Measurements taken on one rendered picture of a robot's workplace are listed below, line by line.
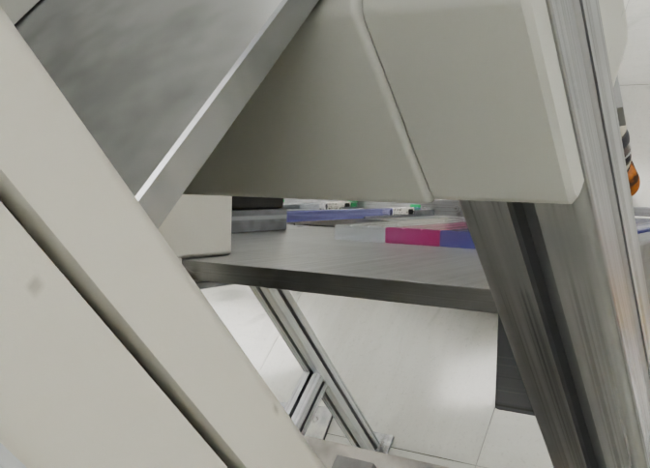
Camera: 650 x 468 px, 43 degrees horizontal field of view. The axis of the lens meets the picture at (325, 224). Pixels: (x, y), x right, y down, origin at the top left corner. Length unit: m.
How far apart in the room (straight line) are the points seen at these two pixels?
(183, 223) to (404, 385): 1.47
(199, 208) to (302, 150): 0.20
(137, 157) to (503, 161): 0.10
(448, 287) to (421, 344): 1.58
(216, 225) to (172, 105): 0.28
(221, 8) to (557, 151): 0.09
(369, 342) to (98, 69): 1.80
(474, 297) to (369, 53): 0.17
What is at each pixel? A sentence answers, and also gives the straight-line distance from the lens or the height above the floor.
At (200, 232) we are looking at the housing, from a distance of 0.44.
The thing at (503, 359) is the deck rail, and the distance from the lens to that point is 0.35.
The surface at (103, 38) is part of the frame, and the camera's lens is 0.22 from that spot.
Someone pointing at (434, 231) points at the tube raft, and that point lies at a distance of 0.57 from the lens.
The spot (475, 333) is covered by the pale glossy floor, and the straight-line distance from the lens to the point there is 1.91.
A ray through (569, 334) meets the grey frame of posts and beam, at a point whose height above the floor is 1.23.
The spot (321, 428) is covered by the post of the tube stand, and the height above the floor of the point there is 0.01.
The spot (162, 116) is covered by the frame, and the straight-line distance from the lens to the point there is 0.17.
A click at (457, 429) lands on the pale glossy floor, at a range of 1.78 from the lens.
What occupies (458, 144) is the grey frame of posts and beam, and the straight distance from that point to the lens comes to 0.22.
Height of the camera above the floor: 1.47
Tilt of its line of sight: 39 degrees down
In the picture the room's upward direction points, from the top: 27 degrees counter-clockwise
